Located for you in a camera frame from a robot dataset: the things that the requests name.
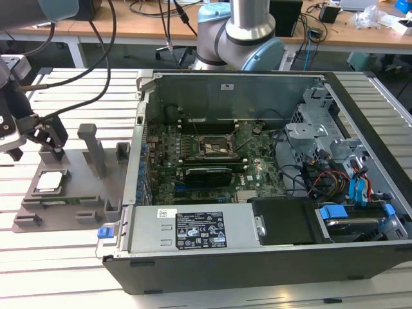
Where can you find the small black cube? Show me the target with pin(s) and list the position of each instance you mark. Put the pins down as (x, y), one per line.
(329, 14)

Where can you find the large black box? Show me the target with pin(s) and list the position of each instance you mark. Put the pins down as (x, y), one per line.
(87, 8)

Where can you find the black rating label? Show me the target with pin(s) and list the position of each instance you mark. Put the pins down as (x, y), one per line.
(201, 230)

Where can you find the silver power supply unit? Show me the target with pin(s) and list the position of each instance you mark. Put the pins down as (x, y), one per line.
(151, 231)

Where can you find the grey laptop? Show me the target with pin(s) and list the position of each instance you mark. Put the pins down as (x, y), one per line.
(359, 4)

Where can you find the black plastic shroud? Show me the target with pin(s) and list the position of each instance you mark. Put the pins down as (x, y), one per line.
(283, 222)

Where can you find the white board sticker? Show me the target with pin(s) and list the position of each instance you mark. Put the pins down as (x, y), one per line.
(250, 177)

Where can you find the blue plastic latch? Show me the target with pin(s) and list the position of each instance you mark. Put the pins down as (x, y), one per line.
(104, 232)

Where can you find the black chair base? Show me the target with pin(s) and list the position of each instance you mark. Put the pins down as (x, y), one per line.
(158, 54)

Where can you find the silver CPU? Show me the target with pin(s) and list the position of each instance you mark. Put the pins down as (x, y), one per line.
(50, 181)

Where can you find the wooden desk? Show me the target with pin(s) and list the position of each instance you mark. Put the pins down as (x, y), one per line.
(128, 29)

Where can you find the CPU socket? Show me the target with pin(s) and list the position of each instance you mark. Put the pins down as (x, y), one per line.
(213, 146)

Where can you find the hard disk in blue carrier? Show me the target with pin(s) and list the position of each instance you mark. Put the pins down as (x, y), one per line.
(333, 212)

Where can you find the black RAM slot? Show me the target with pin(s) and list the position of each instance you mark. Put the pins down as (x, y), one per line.
(193, 161)
(212, 127)
(212, 131)
(209, 123)
(209, 119)
(193, 158)

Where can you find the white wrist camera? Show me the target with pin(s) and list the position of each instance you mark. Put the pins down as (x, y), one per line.
(9, 141)

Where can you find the small black adapter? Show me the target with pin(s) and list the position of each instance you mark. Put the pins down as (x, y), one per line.
(317, 33)

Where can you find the blue expansion slot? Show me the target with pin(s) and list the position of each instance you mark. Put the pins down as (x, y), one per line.
(180, 186)

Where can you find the green RAM stick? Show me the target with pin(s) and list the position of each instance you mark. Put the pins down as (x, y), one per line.
(61, 201)
(239, 166)

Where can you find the grey parts rack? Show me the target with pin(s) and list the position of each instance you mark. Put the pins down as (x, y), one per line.
(80, 193)

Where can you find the flat white box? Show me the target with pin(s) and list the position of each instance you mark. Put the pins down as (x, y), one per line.
(391, 22)

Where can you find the silver drive cage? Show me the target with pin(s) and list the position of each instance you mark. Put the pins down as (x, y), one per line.
(302, 135)

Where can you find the teal box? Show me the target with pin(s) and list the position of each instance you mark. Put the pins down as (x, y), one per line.
(362, 61)

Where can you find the clear plastic bag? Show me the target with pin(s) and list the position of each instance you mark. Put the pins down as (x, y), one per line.
(367, 16)

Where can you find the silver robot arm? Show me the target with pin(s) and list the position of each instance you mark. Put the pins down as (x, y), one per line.
(248, 29)

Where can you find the black graphics card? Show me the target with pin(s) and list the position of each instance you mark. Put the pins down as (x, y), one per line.
(209, 177)

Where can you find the tall black box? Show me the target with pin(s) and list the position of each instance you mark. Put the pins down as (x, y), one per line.
(286, 19)

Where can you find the round coin battery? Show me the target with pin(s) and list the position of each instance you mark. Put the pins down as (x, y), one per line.
(257, 129)

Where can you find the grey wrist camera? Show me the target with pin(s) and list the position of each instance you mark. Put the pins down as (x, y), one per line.
(19, 69)

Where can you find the small blue box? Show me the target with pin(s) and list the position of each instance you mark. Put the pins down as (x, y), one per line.
(401, 4)

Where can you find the black PC case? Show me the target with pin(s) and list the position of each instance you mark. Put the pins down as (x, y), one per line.
(257, 273)

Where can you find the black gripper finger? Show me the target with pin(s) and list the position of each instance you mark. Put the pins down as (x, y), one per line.
(14, 154)
(48, 132)

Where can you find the silver chipset heatsink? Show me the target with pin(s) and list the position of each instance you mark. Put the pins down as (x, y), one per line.
(246, 197)

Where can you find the green motherboard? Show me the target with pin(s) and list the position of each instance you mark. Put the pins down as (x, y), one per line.
(262, 181)

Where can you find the white case sticker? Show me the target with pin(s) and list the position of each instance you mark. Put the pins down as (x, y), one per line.
(227, 86)

